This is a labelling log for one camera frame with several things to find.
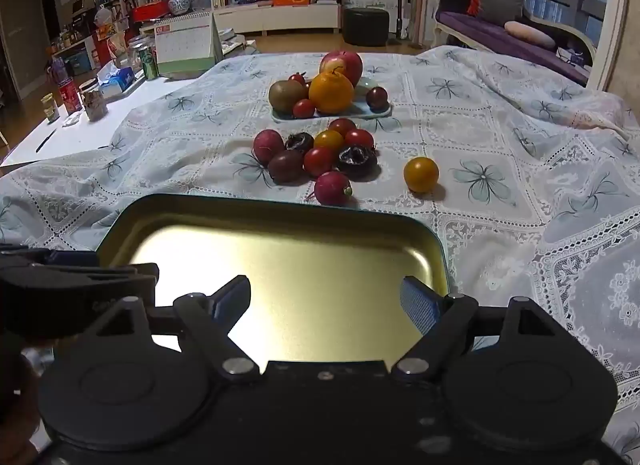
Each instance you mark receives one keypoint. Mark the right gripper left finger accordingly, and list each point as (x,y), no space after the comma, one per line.
(207,322)

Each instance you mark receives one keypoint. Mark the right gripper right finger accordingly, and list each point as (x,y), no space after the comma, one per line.
(443,322)

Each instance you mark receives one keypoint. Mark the red radish front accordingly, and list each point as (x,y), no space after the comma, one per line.
(332,188)

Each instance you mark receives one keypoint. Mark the red radish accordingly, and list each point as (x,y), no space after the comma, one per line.
(332,188)
(267,144)

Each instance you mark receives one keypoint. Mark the gold metal tray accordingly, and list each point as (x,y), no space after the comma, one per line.
(325,281)

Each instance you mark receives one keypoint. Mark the lone orange cherry tomato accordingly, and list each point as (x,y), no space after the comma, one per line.
(421,175)

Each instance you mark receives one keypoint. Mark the black pen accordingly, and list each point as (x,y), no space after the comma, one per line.
(44,141)

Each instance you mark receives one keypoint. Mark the white lace floral tablecloth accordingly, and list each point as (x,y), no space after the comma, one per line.
(538,189)

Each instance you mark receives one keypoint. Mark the dark purple tomato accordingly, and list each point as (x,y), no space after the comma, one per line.
(286,167)

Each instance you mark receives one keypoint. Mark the dark water chestnut right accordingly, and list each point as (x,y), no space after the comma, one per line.
(357,162)

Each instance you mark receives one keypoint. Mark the small green cup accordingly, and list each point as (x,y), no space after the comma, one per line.
(50,108)

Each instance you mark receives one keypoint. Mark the red cherry tomato centre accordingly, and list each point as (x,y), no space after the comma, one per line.
(317,161)

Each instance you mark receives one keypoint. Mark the red can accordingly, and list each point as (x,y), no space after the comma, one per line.
(70,97)

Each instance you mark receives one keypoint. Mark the red cherry tomato right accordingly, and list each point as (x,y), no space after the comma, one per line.
(359,137)

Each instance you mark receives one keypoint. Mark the orange cherry tomato in pile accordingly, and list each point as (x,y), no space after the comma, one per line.
(329,139)

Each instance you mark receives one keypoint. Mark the dark red tomato back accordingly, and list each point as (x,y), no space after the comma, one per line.
(342,125)

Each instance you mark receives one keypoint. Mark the blue tissue box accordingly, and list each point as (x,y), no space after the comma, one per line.
(114,81)

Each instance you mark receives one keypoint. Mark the dark plum on plate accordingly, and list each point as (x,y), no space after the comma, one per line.
(377,99)

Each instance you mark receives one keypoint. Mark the red cherry tomato on plate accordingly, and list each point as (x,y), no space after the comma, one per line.
(303,109)

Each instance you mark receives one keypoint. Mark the brown kiwi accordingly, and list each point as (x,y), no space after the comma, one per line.
(284,94)

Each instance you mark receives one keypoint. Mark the orange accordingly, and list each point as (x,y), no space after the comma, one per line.
(331,93)

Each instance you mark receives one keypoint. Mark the green drink can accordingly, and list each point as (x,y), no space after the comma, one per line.
(148,62)

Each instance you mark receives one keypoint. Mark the small red strawberry tomato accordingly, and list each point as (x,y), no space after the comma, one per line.
(298,77)

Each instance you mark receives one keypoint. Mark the red apple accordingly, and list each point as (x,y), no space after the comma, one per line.
(347,63)

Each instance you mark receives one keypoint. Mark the white green desk calendar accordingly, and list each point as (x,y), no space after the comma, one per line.
(187,44)

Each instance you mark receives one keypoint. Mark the purple chaise sofa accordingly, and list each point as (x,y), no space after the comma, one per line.
(457,21)

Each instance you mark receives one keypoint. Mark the pink oval cushion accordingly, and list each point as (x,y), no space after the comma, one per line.
(529,34)

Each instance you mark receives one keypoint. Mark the black round ottoman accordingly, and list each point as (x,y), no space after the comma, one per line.
(365,27)

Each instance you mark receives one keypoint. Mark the blue white porcelain vase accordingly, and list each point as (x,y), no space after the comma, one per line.
(179,7)

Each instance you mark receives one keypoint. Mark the grey square cushion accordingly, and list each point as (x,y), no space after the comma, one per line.
(498,12)

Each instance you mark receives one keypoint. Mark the white tv cabinet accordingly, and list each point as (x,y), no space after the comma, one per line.
(257,19)

